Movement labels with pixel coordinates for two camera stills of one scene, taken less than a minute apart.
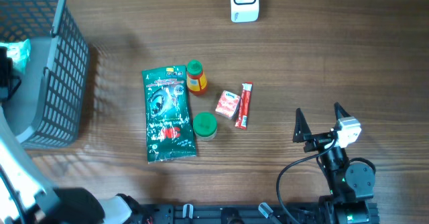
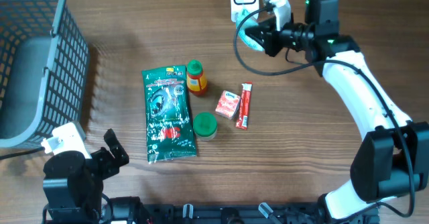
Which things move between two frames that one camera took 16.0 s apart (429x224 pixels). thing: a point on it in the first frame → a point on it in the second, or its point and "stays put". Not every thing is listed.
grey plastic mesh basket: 49,108 stays put
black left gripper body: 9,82 → 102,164
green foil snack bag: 169,123 stays put
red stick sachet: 242,119 stays put
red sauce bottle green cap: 196,81 stays put
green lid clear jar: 205,125 stays put
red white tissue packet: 228,104 stays put
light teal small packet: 19,52 → 246,22
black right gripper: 302,133 → 267,40
